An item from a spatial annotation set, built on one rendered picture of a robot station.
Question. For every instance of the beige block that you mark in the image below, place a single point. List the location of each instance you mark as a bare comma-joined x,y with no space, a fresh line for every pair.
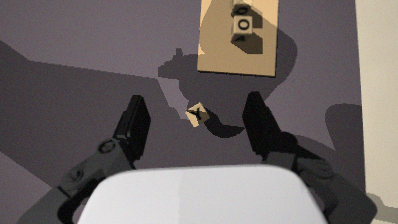
241,7
241,29
197,114

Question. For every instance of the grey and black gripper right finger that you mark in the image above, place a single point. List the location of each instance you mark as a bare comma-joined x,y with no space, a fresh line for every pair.
343,202

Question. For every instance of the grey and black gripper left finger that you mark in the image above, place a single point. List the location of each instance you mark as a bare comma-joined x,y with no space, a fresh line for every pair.
113,155

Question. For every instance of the tan flat mat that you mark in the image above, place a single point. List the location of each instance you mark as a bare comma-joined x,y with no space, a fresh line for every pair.
255,57

